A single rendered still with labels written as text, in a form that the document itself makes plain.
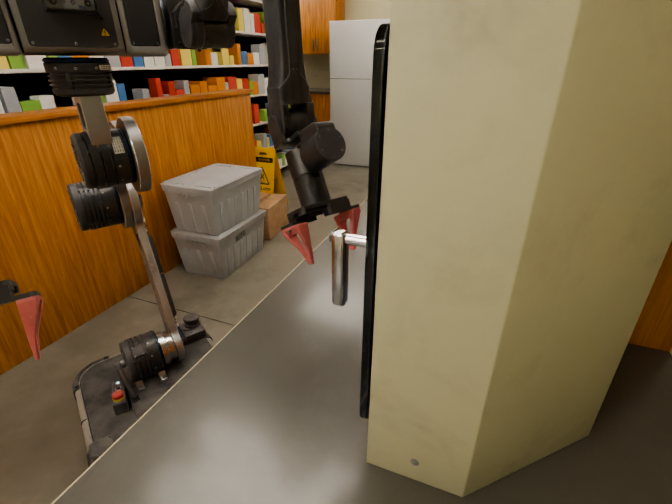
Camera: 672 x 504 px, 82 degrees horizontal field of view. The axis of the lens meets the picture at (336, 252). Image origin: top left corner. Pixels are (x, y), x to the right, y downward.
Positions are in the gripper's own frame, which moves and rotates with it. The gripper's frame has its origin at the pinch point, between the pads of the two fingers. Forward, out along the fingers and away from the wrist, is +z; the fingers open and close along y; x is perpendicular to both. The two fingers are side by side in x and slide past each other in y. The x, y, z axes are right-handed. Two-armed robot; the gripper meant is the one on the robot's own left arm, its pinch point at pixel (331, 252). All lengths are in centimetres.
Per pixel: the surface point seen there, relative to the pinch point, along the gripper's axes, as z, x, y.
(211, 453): 18.0, -9.9, -31.5
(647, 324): 26, -33, 33
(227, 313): 22, 174, 27
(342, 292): 3.5, -24.8, -16.0
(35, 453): 42, 137, -70
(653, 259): 8.7, -45.4, 5.5
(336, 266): 0.5, -25.8, -16.4
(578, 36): -9, -51, -11
